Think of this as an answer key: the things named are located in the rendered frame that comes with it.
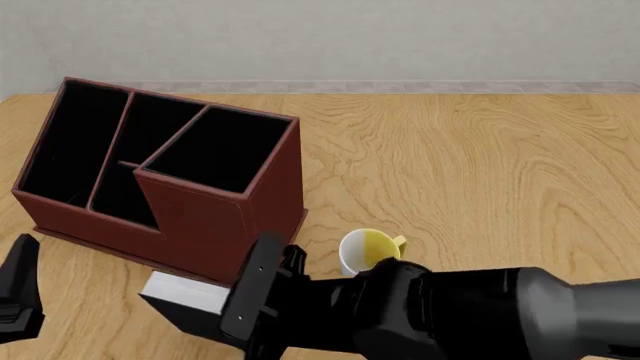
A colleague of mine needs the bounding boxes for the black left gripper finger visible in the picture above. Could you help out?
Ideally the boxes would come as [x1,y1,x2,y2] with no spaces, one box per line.
[0,233,42,307]

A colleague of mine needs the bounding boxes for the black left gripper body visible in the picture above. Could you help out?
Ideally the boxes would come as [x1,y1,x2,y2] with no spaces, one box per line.
[0,295,47,345]

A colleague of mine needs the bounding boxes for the black book with white pages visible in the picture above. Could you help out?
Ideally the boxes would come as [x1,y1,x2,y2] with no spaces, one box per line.
[138,270,251,348]

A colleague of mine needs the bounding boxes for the red-brown desk caddy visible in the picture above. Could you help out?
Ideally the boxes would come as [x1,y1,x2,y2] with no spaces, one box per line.
[10,76,309,288]

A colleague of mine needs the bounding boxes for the flat black plate on stalk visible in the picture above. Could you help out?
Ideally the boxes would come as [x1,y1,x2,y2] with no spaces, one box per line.
[219,231,309,342]

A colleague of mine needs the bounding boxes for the white and yellow mug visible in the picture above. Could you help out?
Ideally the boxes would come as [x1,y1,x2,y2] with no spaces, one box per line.
[338,227,409,278]

